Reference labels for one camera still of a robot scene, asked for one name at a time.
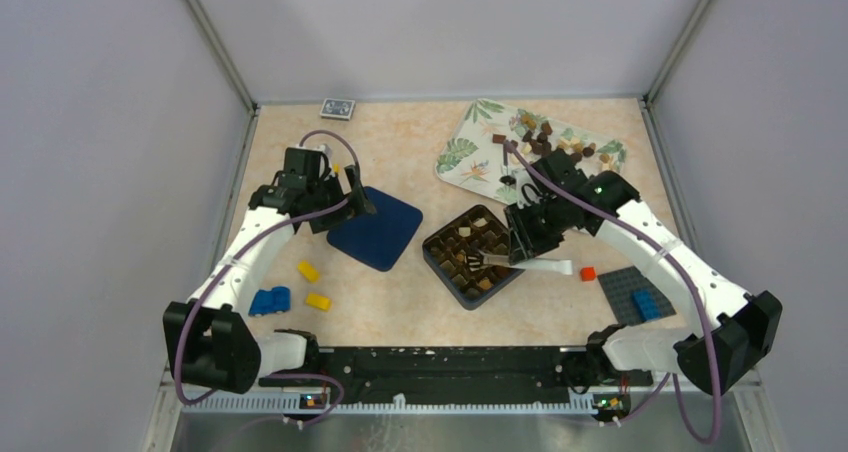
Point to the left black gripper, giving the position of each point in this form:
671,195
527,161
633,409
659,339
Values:
360,203

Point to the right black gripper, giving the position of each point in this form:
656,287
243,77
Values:
524,245

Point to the metal serving tongs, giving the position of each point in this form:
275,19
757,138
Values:
479,260

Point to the dark blue chocolate box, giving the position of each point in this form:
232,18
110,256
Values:
445,253

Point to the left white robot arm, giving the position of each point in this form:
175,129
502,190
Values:
208,341

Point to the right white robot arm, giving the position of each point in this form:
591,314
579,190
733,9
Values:
727,330

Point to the dark blue box lid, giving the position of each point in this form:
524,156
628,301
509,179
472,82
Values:
378,240

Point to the orange red cube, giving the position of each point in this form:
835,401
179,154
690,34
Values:
588,274

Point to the yellow brick upper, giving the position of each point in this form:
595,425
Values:
308,272

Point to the yellow brick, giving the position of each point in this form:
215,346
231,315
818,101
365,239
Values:
318,302
308,272

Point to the playing card deck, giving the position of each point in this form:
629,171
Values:
337,109

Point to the leaf patterned tray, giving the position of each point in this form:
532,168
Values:
472,158

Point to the grey lego baseplate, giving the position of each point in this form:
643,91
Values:
618,286

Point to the yellow brick lower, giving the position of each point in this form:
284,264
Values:
318,302

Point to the blue toy car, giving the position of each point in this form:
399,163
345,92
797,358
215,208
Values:
276,300

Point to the blue lego brick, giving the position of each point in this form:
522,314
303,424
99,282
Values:
646,306

